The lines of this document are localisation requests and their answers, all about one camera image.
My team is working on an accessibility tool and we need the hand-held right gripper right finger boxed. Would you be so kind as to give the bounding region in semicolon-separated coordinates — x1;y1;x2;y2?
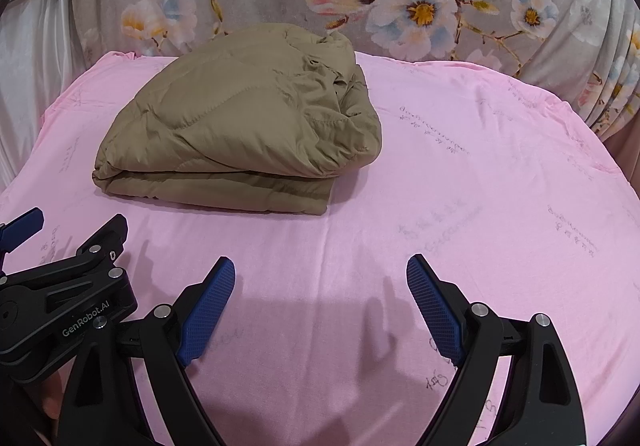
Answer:
406;253;588;446

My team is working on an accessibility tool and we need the white satin curtain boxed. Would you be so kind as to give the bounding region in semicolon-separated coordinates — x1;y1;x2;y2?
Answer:
0;0;101;187

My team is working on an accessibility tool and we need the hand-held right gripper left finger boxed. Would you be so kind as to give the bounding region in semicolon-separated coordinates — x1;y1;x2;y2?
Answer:
56;256;237;446

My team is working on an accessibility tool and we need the olive quilted jacket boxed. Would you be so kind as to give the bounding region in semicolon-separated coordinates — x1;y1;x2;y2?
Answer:
91;22;384;217

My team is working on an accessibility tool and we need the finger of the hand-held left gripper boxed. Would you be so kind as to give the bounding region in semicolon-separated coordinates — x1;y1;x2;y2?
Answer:
34;213;130;287
0;207;45;272

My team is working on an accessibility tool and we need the pink bed sheet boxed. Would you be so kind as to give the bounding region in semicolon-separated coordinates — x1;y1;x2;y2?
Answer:
0;50;640;446

